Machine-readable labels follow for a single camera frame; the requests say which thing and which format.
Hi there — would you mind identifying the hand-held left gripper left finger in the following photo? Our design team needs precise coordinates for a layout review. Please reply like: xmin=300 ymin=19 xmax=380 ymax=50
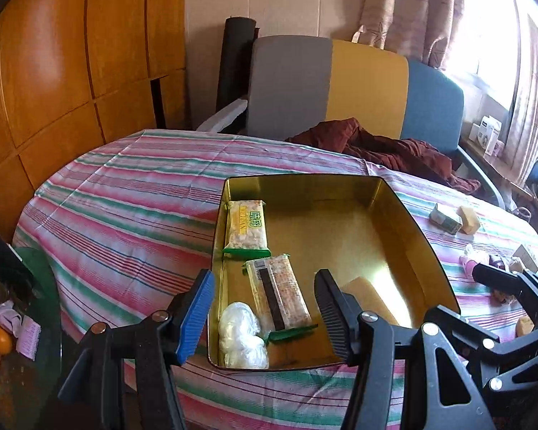
xmin=57 ymin=269 xmax=216 ymax=430

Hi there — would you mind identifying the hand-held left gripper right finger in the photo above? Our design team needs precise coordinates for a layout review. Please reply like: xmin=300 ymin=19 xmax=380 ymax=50
xmin=314 ymin=269 xmax=496 ymax=430

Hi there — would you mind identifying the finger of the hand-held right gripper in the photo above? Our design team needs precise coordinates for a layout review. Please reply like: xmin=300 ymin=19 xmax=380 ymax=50
xmin=472 ymin=263 xmax=538 ymax=330
xmin=436 ymin=305 xmax=538 ymax=397

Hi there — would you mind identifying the beige snack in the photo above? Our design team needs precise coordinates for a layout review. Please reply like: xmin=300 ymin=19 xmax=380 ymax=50
xmin=457 ymin=206 xmax=482 ymax=235

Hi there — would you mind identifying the green white snack box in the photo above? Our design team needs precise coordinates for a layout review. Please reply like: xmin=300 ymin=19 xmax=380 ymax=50
xmin=429 ymin=203 xmax=462 ymax=235

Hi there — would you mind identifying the gold metal tin box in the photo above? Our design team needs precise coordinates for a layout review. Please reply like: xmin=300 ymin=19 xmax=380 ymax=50
xmin=208 ymin=176 xmax=460 ymax=372

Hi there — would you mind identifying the white plastic wrapped bundle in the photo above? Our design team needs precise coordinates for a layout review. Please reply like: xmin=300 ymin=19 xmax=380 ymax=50
xmin=218 ymin=302 xmax=270 ymax=369

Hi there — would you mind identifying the yellow green rice cracker packet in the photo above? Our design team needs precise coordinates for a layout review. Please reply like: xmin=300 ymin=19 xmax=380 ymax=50
xmin=223 ymin=200 xmax=272 ymax=259

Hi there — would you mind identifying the wooden side desk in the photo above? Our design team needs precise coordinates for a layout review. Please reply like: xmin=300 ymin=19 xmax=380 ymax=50
xmin=459 ymin=137 xmax=538 ymax=252

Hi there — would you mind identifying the striped tablecloth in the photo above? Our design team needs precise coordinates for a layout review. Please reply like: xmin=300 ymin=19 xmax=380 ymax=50
xmin=13 ymin=129 xmax=538 ymax=430

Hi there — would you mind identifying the white carton box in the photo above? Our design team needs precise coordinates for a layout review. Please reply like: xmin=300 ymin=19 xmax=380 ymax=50
xmin=470 ymin=115 xmax=503 ymax=156

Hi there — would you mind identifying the green glass table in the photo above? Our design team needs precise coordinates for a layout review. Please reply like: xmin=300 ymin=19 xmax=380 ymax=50
xmin=0 ymin=246 xmax=64 ymax=430

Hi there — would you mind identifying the pink ribbed cloth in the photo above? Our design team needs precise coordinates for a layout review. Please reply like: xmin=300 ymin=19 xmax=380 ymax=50
xmin=15 ymin=316 xmax=42 ymax=360

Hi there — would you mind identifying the maroon cloth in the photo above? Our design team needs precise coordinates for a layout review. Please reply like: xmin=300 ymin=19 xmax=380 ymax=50
xmin=286 ymin=118 xmax=481 ymax=195

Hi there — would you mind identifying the beige patterned curtain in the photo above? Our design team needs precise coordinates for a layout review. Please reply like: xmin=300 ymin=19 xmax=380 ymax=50
xmin=503 ymin=6 xmax=538 ymax=175
xmin=355 ymin=0 xmax=466 ymax=71

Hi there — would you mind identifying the white foam piece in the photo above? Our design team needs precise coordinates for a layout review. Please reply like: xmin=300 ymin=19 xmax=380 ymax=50
xmin=195 ymin=99 xmax=248 ymax=133

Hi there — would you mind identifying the grey yellow blue sofa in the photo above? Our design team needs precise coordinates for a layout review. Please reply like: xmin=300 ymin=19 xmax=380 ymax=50
xmin=215 ymin=35 xmax=507 ymax=209

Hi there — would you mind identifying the black rolled mat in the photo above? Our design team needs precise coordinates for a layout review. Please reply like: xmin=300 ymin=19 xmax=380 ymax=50
xmin=216 ymin=17 xmax=260 ymax=114

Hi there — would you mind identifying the wooden wardrobe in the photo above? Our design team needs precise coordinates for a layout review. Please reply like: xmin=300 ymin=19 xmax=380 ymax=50
xmin=0 ymin=0 xmax=190 ymax=245

